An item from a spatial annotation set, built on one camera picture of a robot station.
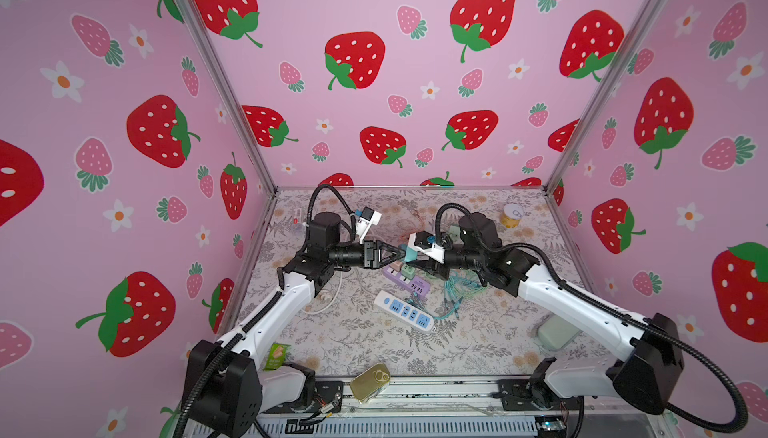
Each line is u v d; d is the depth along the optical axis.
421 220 1.11
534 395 0.66
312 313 0.88
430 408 0.73
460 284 0.95
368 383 0.73
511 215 1.07
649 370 0.39
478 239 0.55
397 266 0.69
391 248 0.68
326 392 0.75
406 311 0.86
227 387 0.39
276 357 0.80
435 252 0.61
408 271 0.89
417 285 0.91
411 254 0.70
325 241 0.60
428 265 0.65
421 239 0.59
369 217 0.69
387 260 0.66
